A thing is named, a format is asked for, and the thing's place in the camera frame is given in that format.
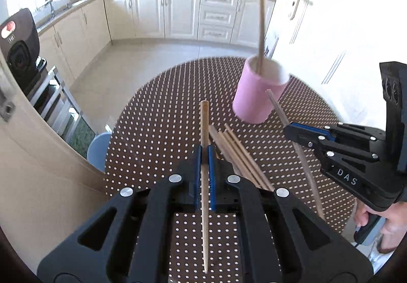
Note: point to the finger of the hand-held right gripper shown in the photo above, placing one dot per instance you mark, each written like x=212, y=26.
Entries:
x=356, y=132
x=299, y=136

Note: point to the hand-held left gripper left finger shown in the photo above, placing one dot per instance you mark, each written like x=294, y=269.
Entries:
x=197, y=171

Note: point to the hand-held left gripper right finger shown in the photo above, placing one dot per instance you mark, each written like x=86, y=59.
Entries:
x=212, y=171

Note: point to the bunch of wooden chopsticks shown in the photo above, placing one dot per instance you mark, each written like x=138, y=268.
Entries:
x=238, y=159

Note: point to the wooden chopstick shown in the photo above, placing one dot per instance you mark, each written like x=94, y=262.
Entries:
x=277, y=106
x=262, y=32
x=205, y=130

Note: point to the pink cup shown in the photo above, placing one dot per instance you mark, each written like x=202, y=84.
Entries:
x=254, y=95

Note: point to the person's right hand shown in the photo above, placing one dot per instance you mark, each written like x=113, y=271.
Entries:
x=394, y=222

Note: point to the brown dotted tablecloth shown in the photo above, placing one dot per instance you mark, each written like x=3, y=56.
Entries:
x=165, y=117

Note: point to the white door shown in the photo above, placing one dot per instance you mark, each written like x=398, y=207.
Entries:
x=343, y=32

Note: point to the blue stool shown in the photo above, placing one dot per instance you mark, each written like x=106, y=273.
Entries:
x=98, y=149

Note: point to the metal shelf rack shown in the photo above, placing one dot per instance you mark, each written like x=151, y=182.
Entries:
x=54, y=101

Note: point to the cream kitchen base cabinets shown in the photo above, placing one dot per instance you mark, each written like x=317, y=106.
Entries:
x=181, y=12

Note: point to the beige wooden door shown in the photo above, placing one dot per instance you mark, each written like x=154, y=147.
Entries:
x=31, y=175

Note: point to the black air fryer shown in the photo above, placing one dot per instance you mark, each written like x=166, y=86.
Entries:
x=22, y=57

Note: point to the kitchen faucet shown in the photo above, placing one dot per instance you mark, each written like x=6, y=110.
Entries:
x=51, y=5

